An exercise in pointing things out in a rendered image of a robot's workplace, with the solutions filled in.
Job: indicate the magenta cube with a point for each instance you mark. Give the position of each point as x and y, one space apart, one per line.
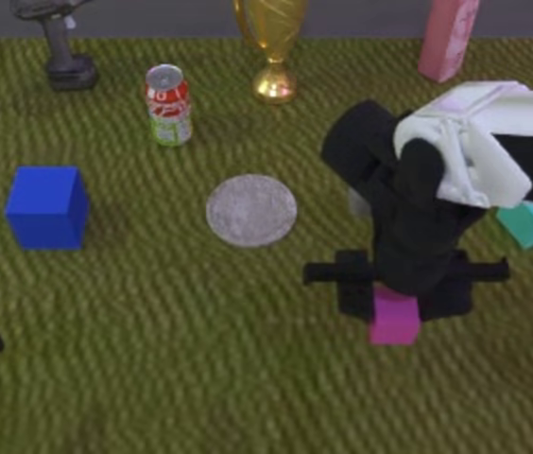
395 319

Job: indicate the blue cube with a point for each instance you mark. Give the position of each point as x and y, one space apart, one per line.
46 208

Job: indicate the grey round flat disc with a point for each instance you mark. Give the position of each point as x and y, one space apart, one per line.
251 211

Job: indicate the olive green woven mat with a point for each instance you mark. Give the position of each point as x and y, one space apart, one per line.
200 354

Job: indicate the pink rectangular box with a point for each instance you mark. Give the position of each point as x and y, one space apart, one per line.
448 38

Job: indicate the gold trophy cup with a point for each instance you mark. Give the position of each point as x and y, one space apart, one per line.
273 42

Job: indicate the red and green soda can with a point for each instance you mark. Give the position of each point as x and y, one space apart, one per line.
168 106

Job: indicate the grey power drill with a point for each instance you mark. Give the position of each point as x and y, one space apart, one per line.
65 57

